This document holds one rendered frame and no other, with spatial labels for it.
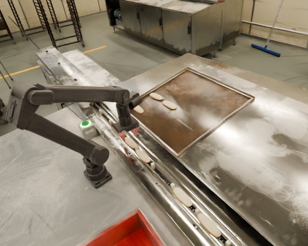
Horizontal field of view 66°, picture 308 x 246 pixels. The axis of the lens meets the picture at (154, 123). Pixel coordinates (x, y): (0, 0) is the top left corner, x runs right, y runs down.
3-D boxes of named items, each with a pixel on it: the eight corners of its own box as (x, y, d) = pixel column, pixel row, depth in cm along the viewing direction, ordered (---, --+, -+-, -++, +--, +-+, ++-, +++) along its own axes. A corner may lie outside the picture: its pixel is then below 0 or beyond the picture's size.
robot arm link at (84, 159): (85, 166, 102) (93, 171, 99) (78, 149, 96) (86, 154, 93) (100, 153, 107) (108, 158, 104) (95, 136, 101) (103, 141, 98)
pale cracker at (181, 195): (170, 191, 92) (169, 189, 91) (177, 186, 94) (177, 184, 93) (187, 209, 85) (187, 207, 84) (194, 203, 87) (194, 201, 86)
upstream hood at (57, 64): (36, 57, 230) (33, 49, 225) (55, 52, 238) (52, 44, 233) (81, 112, 144) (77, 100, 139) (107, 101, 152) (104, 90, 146)
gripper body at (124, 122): (114, 127, 110) (110, 114, 106) (132, 118, 115) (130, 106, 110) (120, 133, 106) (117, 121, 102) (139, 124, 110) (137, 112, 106)
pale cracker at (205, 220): (194, 217, 82) (194, 215, 82) (202, 211, 84) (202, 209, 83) (215, 240, 75) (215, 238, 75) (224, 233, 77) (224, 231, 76)
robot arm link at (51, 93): (11, 98, 71) (29, 108, 65) (12, 79, 70) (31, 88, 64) (114, 97, 106) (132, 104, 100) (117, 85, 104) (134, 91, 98)
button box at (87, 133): (82, 138, 133) (76, 123, 126) (95, 133, 136) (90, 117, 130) (87, 146, 128) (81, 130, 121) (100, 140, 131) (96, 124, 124)
